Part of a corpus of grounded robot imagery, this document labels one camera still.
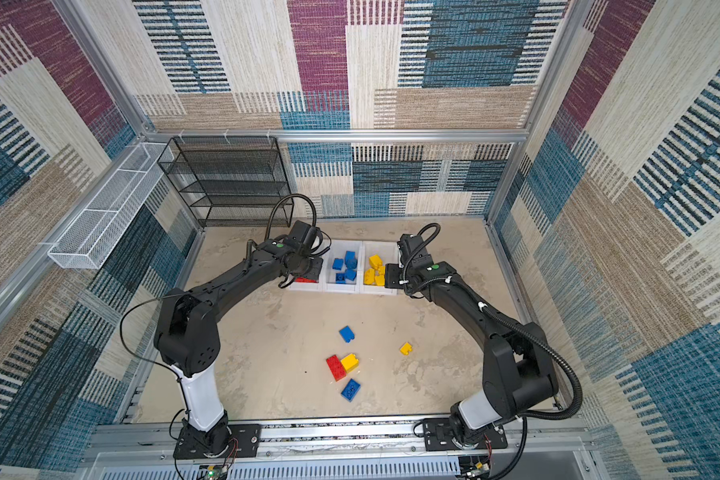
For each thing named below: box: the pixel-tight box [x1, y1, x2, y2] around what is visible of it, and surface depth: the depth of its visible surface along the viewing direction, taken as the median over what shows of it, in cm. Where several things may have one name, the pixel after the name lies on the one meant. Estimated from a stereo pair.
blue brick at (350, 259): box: [344, 250, 358, 269], surface depth 107 cm
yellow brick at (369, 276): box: [364, 268, 375, 285], surface depth 101 cm
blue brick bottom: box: [341, 378, 361, 402], surface depth 82 cm
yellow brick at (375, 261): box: [369, 254, 383, 270], surface depth 106 cm
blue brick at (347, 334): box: [339, 325, 355, 343], surface depth 92 cm
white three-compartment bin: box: [287, 239, 400, 295], surface depth 101 cm
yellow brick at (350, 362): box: [340, 353, 360, 373], surface depth 85 cm
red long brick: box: [326, 354, 347, 382], surface depth 85 cm
